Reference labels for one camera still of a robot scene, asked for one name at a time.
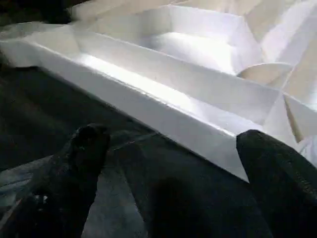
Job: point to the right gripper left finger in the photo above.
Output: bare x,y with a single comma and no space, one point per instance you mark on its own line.
64,183

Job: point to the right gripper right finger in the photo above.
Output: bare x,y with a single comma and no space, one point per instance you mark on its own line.
284,186

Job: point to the white plastic table top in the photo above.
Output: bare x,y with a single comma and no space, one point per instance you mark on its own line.
173,74

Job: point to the black work mat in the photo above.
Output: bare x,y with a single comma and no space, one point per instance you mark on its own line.
62,99

